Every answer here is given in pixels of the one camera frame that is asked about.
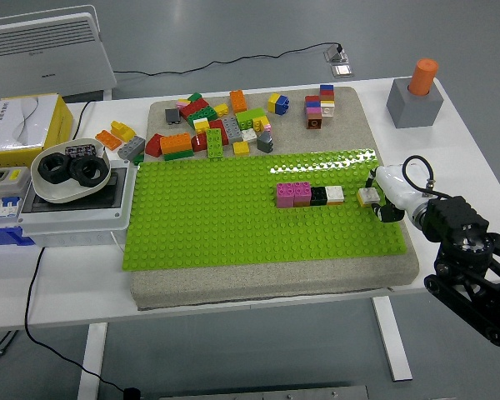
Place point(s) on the small green brick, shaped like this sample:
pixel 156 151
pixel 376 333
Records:
pixel 195 97

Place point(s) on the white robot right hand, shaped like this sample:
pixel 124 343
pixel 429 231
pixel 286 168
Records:
pixel 402 187

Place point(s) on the tiny dark green brick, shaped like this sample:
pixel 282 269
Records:
pixel 138 159

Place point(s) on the light grey brick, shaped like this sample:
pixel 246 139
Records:
pixel 131 147

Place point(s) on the white brick on orange brick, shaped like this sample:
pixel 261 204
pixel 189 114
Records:
pixel 334 194

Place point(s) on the dark patterned small block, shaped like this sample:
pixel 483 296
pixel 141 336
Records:
pixel 81 149

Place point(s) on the green flat wide brick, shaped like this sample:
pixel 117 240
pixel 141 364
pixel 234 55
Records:
pixel 179 156

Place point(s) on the red sloped brick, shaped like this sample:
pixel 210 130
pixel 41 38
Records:
pixel 153 146

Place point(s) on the grey circuit breaker unit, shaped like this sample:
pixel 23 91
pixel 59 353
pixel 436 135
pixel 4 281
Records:
pixel 4 196

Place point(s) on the white panel heater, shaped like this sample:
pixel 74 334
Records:
pixel 46 62

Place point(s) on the white small brick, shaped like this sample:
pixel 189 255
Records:
pixel 248 135

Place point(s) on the yellow and white tissue box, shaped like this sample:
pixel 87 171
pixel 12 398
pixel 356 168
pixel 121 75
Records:
pixel 21 129

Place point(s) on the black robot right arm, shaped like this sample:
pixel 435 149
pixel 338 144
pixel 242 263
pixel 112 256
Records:
pixel 462 233

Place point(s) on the grey long brick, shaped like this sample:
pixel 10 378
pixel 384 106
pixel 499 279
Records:
pixel 232 129

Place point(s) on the dark green long brick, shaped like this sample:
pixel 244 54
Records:
pixel 204 113

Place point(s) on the dark grey flat brick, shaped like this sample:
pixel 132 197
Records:
pixel 173 116

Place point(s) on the red long brick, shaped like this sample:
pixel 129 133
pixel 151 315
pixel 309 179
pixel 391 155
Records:
pixel 191 109

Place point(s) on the pink brick on orange brick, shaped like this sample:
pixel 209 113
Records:
pixel 302 193

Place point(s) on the brick stack with brown base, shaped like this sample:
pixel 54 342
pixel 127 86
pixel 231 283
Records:
pixel 313 114

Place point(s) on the grey square holder block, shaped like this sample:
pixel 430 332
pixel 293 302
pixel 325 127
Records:
pixel 412 110

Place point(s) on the orange tall brick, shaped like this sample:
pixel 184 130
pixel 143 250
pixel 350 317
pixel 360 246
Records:
pixel 238 101

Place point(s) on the lime green wide brick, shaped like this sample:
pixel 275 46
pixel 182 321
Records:
pixel 249 116

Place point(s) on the grey-brown mat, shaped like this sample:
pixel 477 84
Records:
pixel 275 287

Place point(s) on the black brick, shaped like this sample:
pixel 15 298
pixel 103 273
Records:
pixel 318 196

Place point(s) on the pink tall brick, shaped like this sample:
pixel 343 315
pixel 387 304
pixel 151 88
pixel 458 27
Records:
pixel 285 196

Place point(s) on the dark grey sloped brick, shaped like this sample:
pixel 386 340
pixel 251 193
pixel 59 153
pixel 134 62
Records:
pixel 266 142

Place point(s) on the blue plastic box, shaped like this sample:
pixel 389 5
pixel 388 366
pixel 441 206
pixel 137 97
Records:
pixel 4 236

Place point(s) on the green studded baseplate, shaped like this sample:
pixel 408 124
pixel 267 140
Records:
pixel 216 216

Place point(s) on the white bowl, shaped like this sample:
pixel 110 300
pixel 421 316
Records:
pixel 58 191

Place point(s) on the white table leg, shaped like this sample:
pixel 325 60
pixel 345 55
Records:
pixel 92 358
pixel 393 341

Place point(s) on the yellow square brick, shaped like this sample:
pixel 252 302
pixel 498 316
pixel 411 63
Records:
pixel 273 102

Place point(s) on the orange wide brick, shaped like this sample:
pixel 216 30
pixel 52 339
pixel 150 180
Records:
pixel 176 143

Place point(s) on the orange flat brick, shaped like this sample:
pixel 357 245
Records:
pixel 107 139

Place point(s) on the open metal floor socket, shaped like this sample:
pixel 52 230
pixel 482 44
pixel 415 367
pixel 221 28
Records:
pixel 336 56

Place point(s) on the pink and yellow small brick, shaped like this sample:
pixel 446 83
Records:
pixel 182 103

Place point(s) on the yellow sloped brick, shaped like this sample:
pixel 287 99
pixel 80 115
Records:
pixel 123 130

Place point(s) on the lime green long brick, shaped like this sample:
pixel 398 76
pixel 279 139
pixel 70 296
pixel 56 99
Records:
pixel 214 143

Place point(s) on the white brick with yellow base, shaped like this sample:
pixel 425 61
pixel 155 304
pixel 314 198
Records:
pixel 366 196
pixel 201 125

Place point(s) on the blue brick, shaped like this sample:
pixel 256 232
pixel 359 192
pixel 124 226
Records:
pixel 283 106

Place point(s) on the white electrical enclosure box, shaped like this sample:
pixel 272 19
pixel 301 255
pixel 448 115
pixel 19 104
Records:
pixel 75 216

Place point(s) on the orange cylinder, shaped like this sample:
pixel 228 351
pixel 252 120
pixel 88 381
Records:
pixel 423 77

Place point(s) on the closed metal floor plate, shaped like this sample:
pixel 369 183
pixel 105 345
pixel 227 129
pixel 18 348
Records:
pixel 343 71

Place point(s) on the large black nut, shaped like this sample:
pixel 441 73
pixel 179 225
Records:
pixel 46 171
pixel 95 173

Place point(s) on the brick stack with white base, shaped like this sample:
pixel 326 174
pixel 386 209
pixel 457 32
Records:
pixel 327 100

